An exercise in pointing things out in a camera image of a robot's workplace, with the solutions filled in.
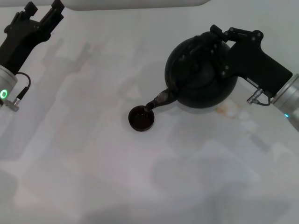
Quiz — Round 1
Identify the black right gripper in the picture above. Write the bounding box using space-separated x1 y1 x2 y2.
209 24 294 98

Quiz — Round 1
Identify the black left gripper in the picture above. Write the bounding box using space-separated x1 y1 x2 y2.
0 0 66 76

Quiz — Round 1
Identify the black round teapot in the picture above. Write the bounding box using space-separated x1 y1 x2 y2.
144 32 239 112

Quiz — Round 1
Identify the dark brown teacup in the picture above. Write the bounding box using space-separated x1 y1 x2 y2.
128 105 155 133

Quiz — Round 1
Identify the white rounded robot torso panel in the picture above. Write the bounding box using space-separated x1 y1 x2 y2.
63 0 211 11

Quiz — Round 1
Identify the right arm connector cable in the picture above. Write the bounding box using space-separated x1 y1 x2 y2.
246 90 276 107

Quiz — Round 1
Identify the arm connector cable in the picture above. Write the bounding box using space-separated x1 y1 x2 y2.
4 72 32 112
246 90 276 107

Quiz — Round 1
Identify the left arm connector cable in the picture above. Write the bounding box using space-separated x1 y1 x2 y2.
4 72 32 112

